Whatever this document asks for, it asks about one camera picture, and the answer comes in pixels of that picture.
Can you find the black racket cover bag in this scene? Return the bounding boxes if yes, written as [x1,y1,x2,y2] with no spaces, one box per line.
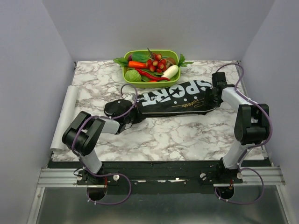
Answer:
[130,79,225,119]

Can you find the white shuttlecock tube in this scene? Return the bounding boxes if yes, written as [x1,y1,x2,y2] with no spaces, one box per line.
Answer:
[50,85,79,152]

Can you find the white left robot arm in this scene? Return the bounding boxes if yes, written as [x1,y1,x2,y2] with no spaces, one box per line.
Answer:
[62,99,145,184]

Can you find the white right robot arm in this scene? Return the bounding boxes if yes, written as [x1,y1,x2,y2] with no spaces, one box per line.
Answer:
[204,72,271,183]

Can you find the green plastic basket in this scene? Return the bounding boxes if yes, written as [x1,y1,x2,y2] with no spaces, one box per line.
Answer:
[114,49,185,88]

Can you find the white toy radish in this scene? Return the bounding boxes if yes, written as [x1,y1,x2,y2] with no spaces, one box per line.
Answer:
[161,65,179,79]

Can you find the brown toy mushroom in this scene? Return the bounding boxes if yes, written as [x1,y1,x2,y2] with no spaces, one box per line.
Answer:
[166,57,176,65]

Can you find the red toy chili pepper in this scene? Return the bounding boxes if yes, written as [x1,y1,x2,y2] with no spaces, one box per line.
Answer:
[135,69,170,81]

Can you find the red toy cherry bunch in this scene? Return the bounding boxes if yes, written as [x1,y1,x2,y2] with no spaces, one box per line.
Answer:
[145,49,167,73]

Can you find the green toy cabbage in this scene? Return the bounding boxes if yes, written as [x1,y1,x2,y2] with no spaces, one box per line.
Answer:
[125,70,142,83]

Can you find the orange toy carrot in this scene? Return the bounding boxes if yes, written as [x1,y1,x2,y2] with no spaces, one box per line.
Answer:
[128,61,147,69]

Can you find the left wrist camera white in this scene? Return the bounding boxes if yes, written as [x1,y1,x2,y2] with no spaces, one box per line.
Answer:
[121,93,138,103]

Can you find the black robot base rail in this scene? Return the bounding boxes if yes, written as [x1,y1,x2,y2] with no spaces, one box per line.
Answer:
[77,161,242,195]

